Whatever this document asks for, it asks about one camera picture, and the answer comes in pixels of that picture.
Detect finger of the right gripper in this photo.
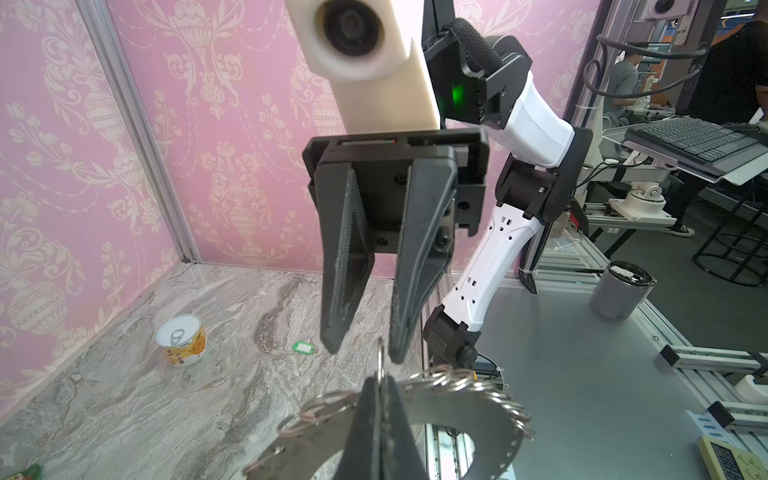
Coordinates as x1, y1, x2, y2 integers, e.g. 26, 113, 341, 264
314, 163, 375, 354
388, 159, 458, 364

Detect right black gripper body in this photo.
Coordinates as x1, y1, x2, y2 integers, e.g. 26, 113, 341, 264
302, 127, 490, 252

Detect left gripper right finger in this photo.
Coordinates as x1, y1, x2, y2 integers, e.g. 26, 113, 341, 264
379, 375, 428, 480

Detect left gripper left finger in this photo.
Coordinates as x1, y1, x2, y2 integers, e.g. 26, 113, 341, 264
334, 377, 381, 480

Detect metal key organizer ring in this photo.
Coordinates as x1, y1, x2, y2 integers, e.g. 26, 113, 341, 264
242, 335, 536, 480

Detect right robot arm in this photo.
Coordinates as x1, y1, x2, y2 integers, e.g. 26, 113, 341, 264
286, 1, 592, 368

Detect yellow can white lid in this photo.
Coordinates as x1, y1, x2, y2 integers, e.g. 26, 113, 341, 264
155, 314, 208, 368

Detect grey cylindrical cup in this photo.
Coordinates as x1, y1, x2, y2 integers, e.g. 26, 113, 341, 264
589, 260, 657, 321

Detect black keyboard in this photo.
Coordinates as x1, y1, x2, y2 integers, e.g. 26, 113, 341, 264
624, 117, 767, 186

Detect green orange food packet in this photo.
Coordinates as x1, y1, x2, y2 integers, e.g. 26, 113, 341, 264
3, 463, 43, 480

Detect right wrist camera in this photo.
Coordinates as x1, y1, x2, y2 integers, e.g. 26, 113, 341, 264
286, 1, 440, 134

